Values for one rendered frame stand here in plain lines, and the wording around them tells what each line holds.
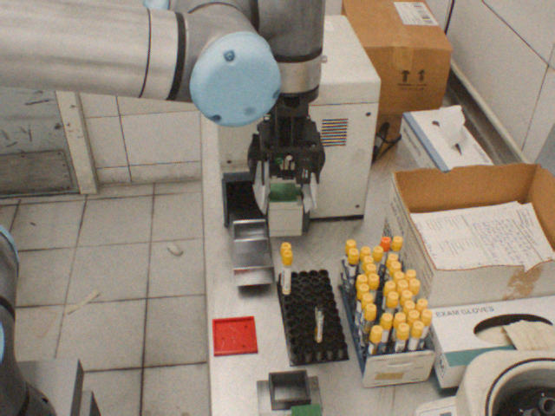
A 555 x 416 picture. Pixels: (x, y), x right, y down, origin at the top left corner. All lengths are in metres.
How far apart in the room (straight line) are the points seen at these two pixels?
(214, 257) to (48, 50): 0.67
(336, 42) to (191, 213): 1.54
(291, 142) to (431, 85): 0.82
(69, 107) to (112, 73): 2.00
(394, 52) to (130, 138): 1.47
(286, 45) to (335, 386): 0.50
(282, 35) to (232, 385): 0.51
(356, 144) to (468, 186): 0.22
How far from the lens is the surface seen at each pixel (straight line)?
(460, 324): 0.92
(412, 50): 1.41
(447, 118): 1.33
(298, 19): 0.63
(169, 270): 2.28
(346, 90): 0.99
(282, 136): 0.71
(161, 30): 0.48
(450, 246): 1.04
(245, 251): 1.01
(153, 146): 2.60
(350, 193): 1.11
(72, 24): 0.47
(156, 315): 2.14
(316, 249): 1.08
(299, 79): 0.66
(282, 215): 0.82
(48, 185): 2.72
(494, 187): 1.14
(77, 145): 2.57
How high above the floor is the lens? 1.63
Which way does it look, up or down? 40 degrees down
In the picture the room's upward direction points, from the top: straight up
